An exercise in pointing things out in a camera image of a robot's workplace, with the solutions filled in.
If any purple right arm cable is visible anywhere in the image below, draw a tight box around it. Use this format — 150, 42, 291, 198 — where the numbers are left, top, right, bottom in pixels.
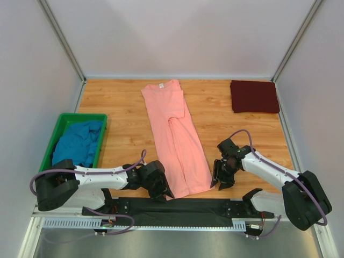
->
231, 129, 329, 241

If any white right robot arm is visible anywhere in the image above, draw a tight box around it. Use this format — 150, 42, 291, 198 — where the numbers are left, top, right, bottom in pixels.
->
211, 138, 332, 231

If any pink t-shirt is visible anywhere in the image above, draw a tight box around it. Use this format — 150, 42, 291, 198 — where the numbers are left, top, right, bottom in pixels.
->
141, 80, 212, 198

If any green plastic bin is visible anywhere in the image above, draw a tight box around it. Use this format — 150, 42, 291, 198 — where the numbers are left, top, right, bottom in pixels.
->
39, 113, 108, 171

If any right aluminium frame post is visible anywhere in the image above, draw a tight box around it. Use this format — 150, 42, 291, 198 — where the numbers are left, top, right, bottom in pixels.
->
270, 0, 325, 82

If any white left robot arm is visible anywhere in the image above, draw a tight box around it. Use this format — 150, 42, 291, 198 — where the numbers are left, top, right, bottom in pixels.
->
30, 159, 174, 212

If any folded maroon t-shirt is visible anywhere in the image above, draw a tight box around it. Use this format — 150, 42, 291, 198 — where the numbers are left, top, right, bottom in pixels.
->
230, 80, 280, 113

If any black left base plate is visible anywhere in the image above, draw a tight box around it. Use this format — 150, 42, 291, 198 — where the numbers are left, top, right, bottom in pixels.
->
81, 188, 131, 216

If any left aluminium frame post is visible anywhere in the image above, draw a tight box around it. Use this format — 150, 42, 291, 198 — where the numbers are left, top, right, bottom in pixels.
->
37, 0, 86, 82

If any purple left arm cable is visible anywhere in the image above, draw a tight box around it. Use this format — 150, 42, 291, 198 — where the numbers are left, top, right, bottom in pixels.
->
29, 149, 148, 245

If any aluminium frame post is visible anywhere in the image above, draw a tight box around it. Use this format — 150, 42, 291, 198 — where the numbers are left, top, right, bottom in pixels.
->
270, 0, 325, 82
37, 0, 86, 82

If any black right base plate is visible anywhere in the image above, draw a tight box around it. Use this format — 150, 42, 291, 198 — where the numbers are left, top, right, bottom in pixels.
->
221, 199, 275, 219

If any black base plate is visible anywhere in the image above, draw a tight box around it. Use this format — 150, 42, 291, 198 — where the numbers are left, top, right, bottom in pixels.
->
221, 199, 275, 219
81, 188, 131, 216

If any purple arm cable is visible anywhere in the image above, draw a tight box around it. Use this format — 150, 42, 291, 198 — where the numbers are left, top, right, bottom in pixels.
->
231, 129, 329, 241
29, 149, 148, 245

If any blue t-shirt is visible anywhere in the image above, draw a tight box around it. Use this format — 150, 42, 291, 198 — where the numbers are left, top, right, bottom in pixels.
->
52, 120, 103, 168

